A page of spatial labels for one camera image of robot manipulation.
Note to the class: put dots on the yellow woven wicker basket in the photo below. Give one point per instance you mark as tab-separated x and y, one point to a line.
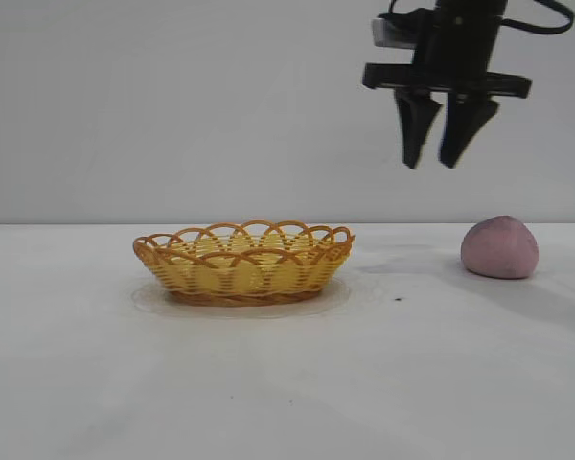
244	270

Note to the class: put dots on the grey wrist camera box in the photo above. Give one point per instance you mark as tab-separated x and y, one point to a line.
395	33

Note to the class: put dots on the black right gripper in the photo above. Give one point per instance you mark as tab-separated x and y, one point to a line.
460	52

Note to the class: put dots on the pink peach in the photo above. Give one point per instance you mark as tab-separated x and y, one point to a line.
500	249

